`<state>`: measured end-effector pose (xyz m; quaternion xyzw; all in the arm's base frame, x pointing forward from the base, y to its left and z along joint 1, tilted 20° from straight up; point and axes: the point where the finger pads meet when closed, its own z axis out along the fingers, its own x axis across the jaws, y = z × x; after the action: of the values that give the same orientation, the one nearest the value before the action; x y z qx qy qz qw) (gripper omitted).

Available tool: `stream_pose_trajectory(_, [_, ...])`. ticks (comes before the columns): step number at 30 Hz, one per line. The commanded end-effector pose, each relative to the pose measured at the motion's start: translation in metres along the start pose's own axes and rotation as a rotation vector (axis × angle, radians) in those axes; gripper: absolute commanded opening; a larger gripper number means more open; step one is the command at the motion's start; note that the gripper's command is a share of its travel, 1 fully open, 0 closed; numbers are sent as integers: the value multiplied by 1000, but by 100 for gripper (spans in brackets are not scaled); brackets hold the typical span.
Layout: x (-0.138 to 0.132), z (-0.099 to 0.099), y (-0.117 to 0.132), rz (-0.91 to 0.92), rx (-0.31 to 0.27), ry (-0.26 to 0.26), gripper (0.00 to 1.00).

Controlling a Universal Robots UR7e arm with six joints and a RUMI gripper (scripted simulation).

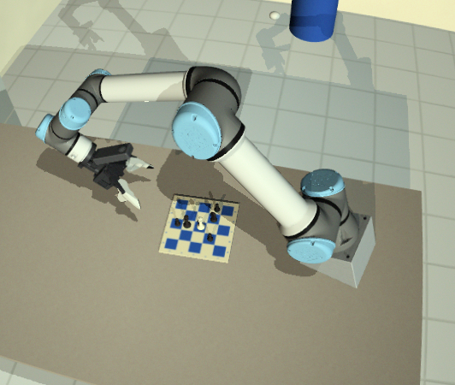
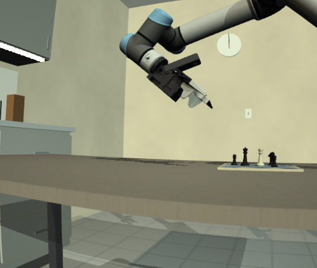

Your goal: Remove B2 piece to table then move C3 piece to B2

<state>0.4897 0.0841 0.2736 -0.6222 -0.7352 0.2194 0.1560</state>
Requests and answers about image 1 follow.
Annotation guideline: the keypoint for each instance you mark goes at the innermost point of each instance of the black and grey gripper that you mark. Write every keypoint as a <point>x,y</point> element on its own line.
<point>107,174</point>

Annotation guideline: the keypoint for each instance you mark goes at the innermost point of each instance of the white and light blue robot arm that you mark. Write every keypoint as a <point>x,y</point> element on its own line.
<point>206,127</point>

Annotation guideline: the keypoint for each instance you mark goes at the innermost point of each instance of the blue and cream chessboard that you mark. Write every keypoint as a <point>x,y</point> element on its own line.
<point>192,242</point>

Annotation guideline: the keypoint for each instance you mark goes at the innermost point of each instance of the white chess piece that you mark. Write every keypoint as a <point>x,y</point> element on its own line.
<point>200,226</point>

